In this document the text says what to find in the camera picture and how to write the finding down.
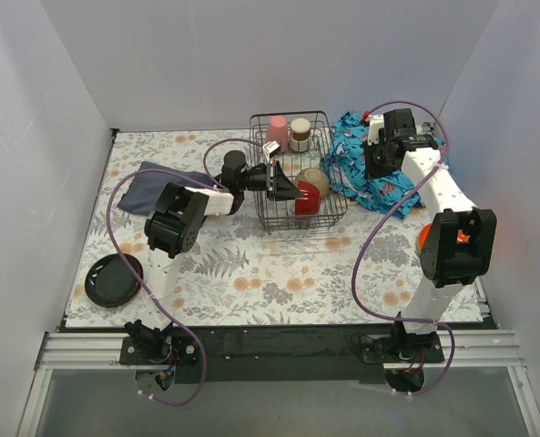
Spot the black wire dish rack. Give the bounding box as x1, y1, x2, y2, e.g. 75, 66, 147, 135
249, 110, 348, 232

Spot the red bowl cream inside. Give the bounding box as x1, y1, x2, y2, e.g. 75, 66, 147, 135
294, 180, 321, 217

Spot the beige ceramic bowl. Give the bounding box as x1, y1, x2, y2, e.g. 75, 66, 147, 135
295, 168, 331, 198

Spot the steel cup brown band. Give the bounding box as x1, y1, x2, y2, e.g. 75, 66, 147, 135
289, 117, 311, 153

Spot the pink plastic cup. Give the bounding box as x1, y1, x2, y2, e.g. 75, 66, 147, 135
265, 115, 289, 153

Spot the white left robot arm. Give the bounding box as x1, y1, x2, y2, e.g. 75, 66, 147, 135
144, 150, 308, 307

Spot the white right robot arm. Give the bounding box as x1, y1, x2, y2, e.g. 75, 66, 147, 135
362, 108, 497, 362

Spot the blue fish print cloth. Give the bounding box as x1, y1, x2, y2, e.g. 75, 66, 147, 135
321, 111, 451, 220

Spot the dark blue folded towel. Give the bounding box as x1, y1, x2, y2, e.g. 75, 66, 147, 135
117, 161, 212, 217

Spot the floral patterned table mat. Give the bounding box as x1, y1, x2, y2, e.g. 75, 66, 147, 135
66, 129, 430, 329

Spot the orange plastic plate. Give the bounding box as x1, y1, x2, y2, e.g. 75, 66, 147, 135
416, 223, 470, 256

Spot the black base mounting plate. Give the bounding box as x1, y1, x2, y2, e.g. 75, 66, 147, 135
118, 323, 447, 384

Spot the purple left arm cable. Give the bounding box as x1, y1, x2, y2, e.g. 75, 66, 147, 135
105, 137, 270, 406

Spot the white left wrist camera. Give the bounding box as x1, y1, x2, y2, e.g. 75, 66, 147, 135
261, 140, 281, 162

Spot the aluminium frame rail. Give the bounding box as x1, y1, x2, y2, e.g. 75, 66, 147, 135
17, 330, 540, 436

